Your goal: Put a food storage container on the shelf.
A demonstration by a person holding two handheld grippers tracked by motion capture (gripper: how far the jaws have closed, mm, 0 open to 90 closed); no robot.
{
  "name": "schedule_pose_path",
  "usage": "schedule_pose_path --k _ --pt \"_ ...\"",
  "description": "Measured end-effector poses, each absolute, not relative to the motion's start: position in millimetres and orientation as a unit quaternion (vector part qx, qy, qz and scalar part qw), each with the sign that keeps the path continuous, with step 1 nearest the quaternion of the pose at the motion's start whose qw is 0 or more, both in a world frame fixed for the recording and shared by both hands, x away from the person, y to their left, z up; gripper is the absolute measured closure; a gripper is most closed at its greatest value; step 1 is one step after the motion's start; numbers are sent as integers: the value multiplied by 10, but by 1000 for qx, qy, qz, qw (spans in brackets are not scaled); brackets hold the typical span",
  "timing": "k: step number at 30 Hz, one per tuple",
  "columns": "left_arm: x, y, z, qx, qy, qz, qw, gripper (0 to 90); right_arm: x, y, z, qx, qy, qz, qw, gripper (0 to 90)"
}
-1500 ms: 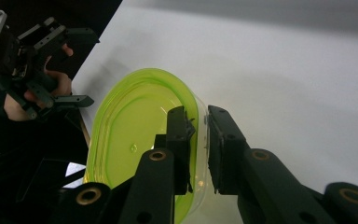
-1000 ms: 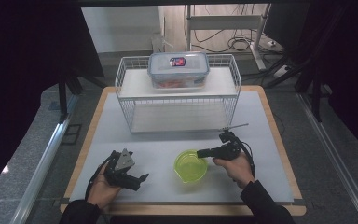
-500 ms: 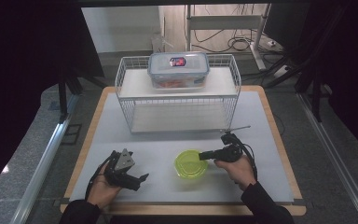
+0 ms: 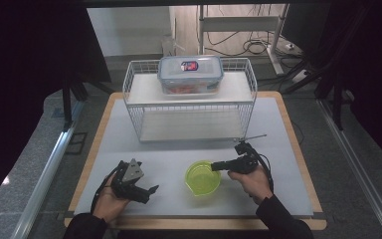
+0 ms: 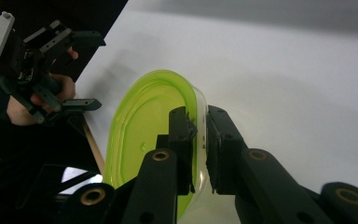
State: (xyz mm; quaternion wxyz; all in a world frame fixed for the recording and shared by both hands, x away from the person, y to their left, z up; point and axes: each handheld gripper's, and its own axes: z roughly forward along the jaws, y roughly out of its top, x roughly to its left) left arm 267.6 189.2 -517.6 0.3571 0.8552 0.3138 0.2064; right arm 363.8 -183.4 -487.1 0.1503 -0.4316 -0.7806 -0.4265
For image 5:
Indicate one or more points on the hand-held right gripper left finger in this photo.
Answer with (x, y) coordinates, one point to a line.
(160, 183)

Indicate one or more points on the green plastic container with lid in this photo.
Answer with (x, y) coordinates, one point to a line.
(143, 124)

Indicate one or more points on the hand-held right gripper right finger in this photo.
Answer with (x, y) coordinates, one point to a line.
(254, 186)

